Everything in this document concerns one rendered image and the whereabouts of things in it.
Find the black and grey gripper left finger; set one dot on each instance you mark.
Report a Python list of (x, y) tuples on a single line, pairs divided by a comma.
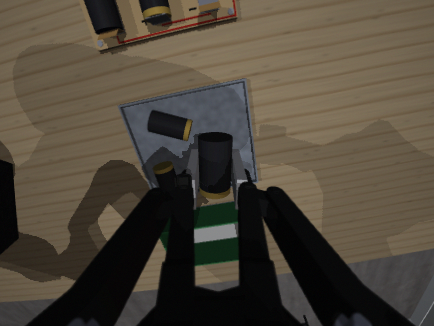
[(99, 295)]

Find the green open box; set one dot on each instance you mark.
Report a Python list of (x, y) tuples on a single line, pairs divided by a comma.
[(215, 244)]

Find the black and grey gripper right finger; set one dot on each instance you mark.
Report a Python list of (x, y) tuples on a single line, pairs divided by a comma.
[(334, 292)]

